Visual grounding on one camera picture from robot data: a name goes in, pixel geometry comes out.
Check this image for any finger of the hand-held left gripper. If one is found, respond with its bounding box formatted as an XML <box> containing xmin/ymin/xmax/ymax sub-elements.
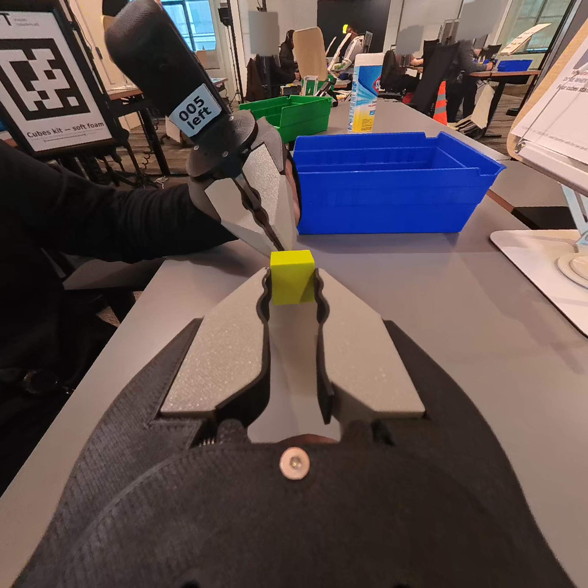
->
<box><xmin>204</xmin><ymin>177</ymin><xmax>284</xmax><ymax>258</ymax></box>
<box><xmin>240</xmin><ymin>142</ymin><xmax>299</xmax><ymax>252</ymax></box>

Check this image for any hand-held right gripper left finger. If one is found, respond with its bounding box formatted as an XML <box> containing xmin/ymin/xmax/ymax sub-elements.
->
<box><xmin>160</xmin><ymin>268</ymin><xmax>271</xmax><ymax>428</ymax></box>

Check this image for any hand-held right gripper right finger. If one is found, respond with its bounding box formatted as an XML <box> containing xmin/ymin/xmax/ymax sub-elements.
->
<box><xmin>316</xmin><ymin>269</ymin><xmax>426</xmax><ymax>424</ymax></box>

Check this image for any blue plastic bin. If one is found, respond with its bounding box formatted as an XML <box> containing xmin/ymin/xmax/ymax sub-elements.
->
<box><xmin>292</xmin><ymin>132</ymin><xmax>506</xmax><ymax>235</ymax></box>

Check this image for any green plastic bin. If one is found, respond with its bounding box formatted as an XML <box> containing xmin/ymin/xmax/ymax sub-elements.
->
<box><xmin>239</xmin><ymin>94</ymin><xmax>332</xmax><ymax>143</ymax></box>

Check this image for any beige office chair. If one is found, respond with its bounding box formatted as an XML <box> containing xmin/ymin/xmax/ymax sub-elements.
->
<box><xmin>292</xmin><ymin>27</ymin><xmax>329</xmax><ymax>88</ymax></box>

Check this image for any black office chair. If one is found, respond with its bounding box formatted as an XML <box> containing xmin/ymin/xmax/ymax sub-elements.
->
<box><xmin>409</xmin><ymin>43</ymin><xmax>460</xmax><ymax>115</ymax></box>

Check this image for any black white code sign board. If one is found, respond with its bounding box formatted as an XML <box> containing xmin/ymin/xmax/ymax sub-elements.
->
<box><xmin>0</xmin><ymin>0</ymin><xmax>115</xmax><ymax>154</ymax></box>

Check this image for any person's left forearm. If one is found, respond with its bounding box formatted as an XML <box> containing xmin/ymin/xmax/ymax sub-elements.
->
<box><xmin>0</xmin><ymin>142</ymin><xmax>239</xmax><ymax>263</ymax></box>

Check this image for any black speaker stand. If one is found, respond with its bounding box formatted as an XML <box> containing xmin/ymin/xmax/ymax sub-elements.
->
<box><xmin>218</xmin><ymin>0</ymin><xmax>244</xmax><ymax>106</ymax></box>

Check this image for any blue white wipes canister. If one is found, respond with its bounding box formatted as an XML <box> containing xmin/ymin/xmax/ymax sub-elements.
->
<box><xmin>348</xmin><ymin>53</ymin><xmax>384</xmax><ymax>133</ymax></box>

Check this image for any yellow foam cube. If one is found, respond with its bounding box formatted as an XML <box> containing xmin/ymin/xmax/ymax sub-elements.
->
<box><xmin>270</xmin><ymin>250</ymin><xmax>317</xmax><ymax>305</ymax></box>

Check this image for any wooden desk with black legs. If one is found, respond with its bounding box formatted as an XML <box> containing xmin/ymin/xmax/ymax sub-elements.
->
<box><xmin>107</xmin><ymin>85</ymin><xmax>173</xmax><ymax>177</ymax></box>
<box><xmin>469</xmin><ymin>69</ymin><xmax>543</xmax><ymax>115</ymax></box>

